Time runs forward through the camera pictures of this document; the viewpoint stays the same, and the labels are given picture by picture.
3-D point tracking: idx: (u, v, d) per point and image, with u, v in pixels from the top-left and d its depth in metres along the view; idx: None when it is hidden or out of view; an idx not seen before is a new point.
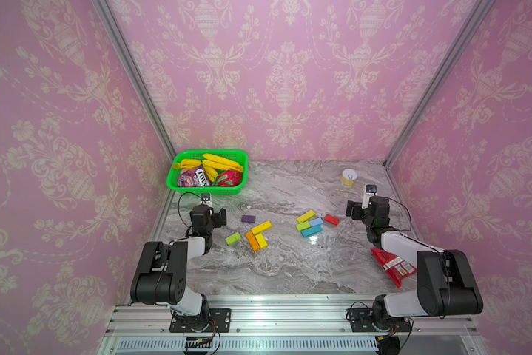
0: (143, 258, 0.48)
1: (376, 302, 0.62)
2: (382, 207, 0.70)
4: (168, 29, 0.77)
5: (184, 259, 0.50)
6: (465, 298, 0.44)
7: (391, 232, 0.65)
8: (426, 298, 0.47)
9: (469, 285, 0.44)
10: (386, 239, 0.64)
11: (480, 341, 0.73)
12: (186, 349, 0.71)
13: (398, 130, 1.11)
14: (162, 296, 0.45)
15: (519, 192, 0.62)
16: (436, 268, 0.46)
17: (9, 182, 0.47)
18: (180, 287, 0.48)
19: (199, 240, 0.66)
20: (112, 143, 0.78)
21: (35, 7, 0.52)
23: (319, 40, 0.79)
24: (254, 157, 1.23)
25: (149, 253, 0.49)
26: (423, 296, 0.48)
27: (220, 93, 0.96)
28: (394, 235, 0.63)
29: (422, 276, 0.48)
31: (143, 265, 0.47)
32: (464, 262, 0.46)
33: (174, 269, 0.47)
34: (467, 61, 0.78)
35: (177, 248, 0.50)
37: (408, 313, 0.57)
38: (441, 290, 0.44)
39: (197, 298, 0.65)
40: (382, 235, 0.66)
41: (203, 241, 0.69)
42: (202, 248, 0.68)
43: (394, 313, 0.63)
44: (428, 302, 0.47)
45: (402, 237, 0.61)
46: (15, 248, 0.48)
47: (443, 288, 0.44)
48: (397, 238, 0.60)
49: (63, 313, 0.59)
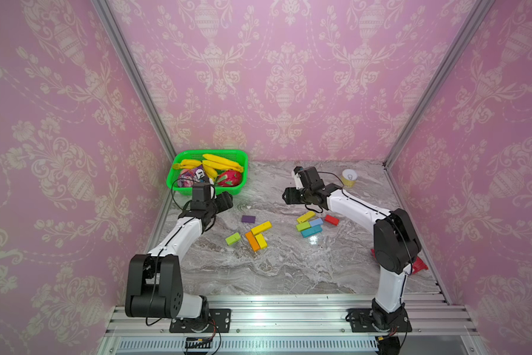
0: (131, 278, 0.44)
1: (375, 310, 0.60)
2: (310, 171, 0.73)
4: (168, 30, 0.77)
5: (175, 276, 0.45)
6: (411, 251, 0.52)
7: (334, 195, 0.66)
8: (385, 261, 0.53)
9: (413, 238, 0.52)
10: (332, 203, 0.64)
11: (480, 341, 0.73)
12: (186, 350, 0.71)
13: (398, 130, 1.11)
14: (159, 313, 0.43)
15: (519, 192, 0.62)
16: (391, 236, 0.50)
17: (9, 182, 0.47)
18: (177, 300, 0.46)
19: (194, 223, 0.60)
20: (112, 143, 0.78)
21: (35, 7, 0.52)
23: (320, 40, 0.79)
24: (254, 157, 1.23)
25: (136, 271, 0.44)
26: (382, 260, 0.54)
27: (220, 93, 0.96)
28: (340, 200, 0.63)
29: (380, 243, 0.52)
31: (132, 285, 0.44)
32: (407, 218, 0.52)
33: (165, 290, 0.44)
34: (467, 61, 0.78)
35: (165, 266, 0.44)
37: (394, 295, 0.60)
38: (400, 254, 0.51)
39: (196, 301, 0.64)
40: (327, 200, 0.65)
41: (200, 224, 0.63)
42: (198, 231, 0.62)
43: (390, 308, 0.63)
44: (387, 264, 0.53)
45: (348, 201, 0.62)
46: (15, 249, 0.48)
47: (400, 251, 0.50)
48: (345, 203, 0.62)
49: (62, 313, 0.59)
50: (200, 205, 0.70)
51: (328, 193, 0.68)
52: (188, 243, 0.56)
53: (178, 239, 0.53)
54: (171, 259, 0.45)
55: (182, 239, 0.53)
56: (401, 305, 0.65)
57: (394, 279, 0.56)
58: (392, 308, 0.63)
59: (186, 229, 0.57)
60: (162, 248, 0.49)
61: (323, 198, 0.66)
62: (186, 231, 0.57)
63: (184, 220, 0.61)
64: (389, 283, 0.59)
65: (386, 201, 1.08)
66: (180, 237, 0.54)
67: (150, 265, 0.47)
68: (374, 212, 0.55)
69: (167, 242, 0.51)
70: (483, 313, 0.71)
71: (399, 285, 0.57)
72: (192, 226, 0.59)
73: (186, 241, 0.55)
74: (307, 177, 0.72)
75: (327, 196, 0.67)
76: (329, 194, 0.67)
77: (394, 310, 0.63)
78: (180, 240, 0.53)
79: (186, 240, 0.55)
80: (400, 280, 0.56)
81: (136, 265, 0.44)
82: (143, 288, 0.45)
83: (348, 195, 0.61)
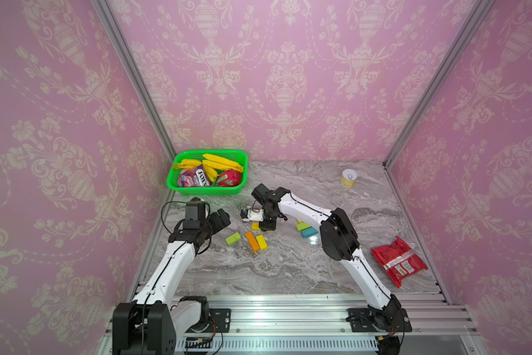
0: (116, 330, 0.40)
1: (376, 314, 0.69)
2: (259, 187, 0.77)
4: (168, 29, 0.77)
5: (166, 325, 0.41)
6: (349, 239, 0.63)
7: (285, 200, 0.73)
8: (332, 253, 0.62)
9: (350, 229, 0.63)
10: (283, 208, 0.70)
11: (480, 341, 0.73)
12: (186, 349, 0.71)
13: (398, 130, 1.11)
14: None
15: (519, 192, 0.62)
16: (334, 233, 0.60)
17: (9, 183, 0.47)
18: (169, 347, 0.43)
19: (186, 251, 0.56)
20: (112, 142, 0.78)
21: (36, 7, 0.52)
23: (319, 39, 0.79)
24: (254, 157, 1.23)
25: (121, 324, 0.40)
26: (330, 252, 0.62)
27: (220, 93, 0.96)
28: (289, 205, 0.70)
29: (325, 239, 0.60)
31: (118, 339, 0.40)
32: (343, 214, 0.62)
33: (154, 341, 0.40)
34: (467, 61, 0.78)
35: (153, 316, 0.40)
37: (370, 286, 0.64)
38: (341, 247, 0.61)
39: (194, 313, 0.62)
40: (278, 205, 0.72)
41: (191, 251, 0.57)
42: (191, 257, 0.58)
43: (379, 304, 0.65)
44: (334, 254, 0.62)
45: (296, 205, 0.70)
46: (15, 248, 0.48)
47: (341, 244, 0.61)
48: (294, 206, 0.69)
49: (63, 313, 0.59)
50: (193, 224, 0.65)
51: (277, 198, 0.74)
52: (177, 276, 0.51)
53: (167, 277, 0.48)
54: (159, 308, 0.41)
55: (171, 278, 0.48)
56: (392, 299, 0.66)
57: (354, 267, 0.62)
58: (382, 305, 0.65)
59: (176, 262, 0.52)
60: (150, 292, 0.44)
61: (274, 203, 0.73)
62: (177, 263, 0.51)
63: (175, 249, 0.55)
64: (358, 276, 0.64)
65: (386, 201, 1.08)
66: (168, 274, 0.49)
67: (137, 310, 0.43)
68: (318, 214, 0.65)
69: (155, 283, 0.46)
70: (483, 313, 0.71)
71: (363, 272, 0.64)
72: (182, 257, 0.54)
73: (176, 275, 0.50)
74: (257, 193, 0.81)
75: (277, 201, 0.73)
76: (280, 200, 0.73)
77: (385, 305, 0.65)
78: (169, 278, 0.48)
79: (177, 274, 0.50)
80: (359, 267, 0.63)
81: (120, 317, 0.40)
82: (131, 338, 0.42)
83: (297, 200, 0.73)
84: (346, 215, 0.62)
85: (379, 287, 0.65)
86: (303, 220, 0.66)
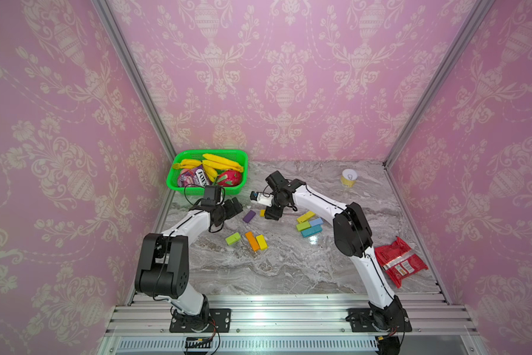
0: (142, 254, 0.47)
1: (376, 311, 0.69)
2: (274, 174, 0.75)
4: (168, 29, 0.77)
5: (184, 256, 0.48)
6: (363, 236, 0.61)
7: (300, 191, 0.72)
8: (344, 248, 0.60)
9: (365, 226, 0.61)
10: (297, 198, 0.70)
11: (480, 341, 0.73)
12: (186, 349, 0.71)
13: (398, 130, 1.11)
14: (165, 291, 0.46)
15: (519, 192, 0.62)
16: (348, 228, 0.58)
17: (9, 182, 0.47)
18: (183, 280, 0.48)
19: (204, 215, 0.65)
20: (112, 143, 0.78)
21: (36, 7, 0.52)
23: (319, 40, 0.79)
24: (254, 157, 1.23)
25: (149, 247, 0.48)
26: (341, 247, 0.61)
27: (220, 93, 0.96)
28: (305, 197, 0.69)
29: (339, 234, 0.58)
31: (143, 261, 0.47)
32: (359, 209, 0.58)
33: (172, 269, 0.46)
34: (467, 61, 0.78)
35: (175, 245, 0.48)
37: (375, 286, 0.63)
38: (354, 243, 0.60)
39: (197, 298, 0.64)
40: (293, 196, 0.71)
41: (209, 217, 0.67)
42: (207, 224, 0.66)
43: (381, 303, 0.65)
44: (345, 250, 0.60)
45: (311, 197, 0.68)
46: (15, 248, 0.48)
47: (354, 239, 0.59)
48: (308, 197, 0.69)
49: (62, 313, 0.59)
50: (209, 203, 0.75)
51: (293, 189, 0.73)
52: (196, 232, 0.60)
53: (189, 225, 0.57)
54: (181, 239, 0.48)
55: (192, 225, 0.57)
56: (394, 299, 0.66)
57: (365, 266, 0.62)
58: (384, 304, 0.64)
59: (196, 219, 0.61)
60: (173, 229, 0.53)
61: (289, 194, 0.72)
62: (197, 220, 0.60)
63: (195, 211, 0.66)
64: (366, 277, 0.64)
65: (386, 201, 1.08)
66: (190, 222, 0.58)
67: (160, 245, 0.51)
68: (332, 207, 0.63)
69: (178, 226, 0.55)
70: (483, 313, 0.71)
71: (372, 273, 0.63)
72: (200, 217, 0.63)
73: (194, 229, 0.58)
74: (272, 180, 0.80)
75: (293, 191, 0.73)
76: (294, 191, 0.73)
77: (387, 305, 0.64)
78: (190, 225, 0.57)
79: (194, 229, 0.58)
80: (369, 265, 0.62)
81: (148, 243, 0.48)
82: (152, 266, 0.48)
83: (311, 191, 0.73)
84: (363, 211, 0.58)
85: (384, 287, 0.64)
86: (317, 211, 0.65)
